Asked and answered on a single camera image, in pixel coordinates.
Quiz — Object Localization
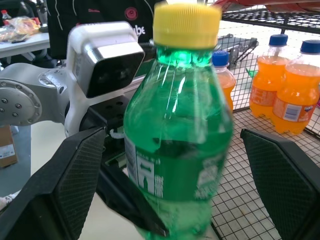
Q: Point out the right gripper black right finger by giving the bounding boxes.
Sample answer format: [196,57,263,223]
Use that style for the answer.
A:
[240,128,320,240]

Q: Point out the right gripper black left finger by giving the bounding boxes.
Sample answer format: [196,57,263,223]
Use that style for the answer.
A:
[0,126,107,240]

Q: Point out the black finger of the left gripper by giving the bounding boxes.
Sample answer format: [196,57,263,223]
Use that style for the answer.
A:
[95,163,170,237]

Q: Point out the green soda bottle yellow cap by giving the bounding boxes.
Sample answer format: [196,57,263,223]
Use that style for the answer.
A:
[123,2,234,240]

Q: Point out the brown cardboard box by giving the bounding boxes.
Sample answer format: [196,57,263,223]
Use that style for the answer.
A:
[0,124,19,169]

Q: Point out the orange soda bottle blue cap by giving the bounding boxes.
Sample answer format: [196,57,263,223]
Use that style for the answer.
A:
[249,33,289,119]
[211,50,237,113]
[270,39,320,135]

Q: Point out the person in black shirt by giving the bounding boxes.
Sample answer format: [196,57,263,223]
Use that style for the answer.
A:
[45,0,161,66]

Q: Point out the white side table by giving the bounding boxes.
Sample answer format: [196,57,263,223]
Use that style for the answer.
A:
[0,31,51,60]

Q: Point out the snack bags on table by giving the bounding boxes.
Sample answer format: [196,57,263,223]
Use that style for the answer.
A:
[0,15,41,43]

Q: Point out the cola bottle red cap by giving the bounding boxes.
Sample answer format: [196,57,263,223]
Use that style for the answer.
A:
[0,9,13,27]

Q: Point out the black wire basket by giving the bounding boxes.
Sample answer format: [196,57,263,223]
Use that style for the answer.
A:
[209,34,320,240]

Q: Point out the black wire rack shelf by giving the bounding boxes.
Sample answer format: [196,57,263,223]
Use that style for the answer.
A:
[217,6,320,35]

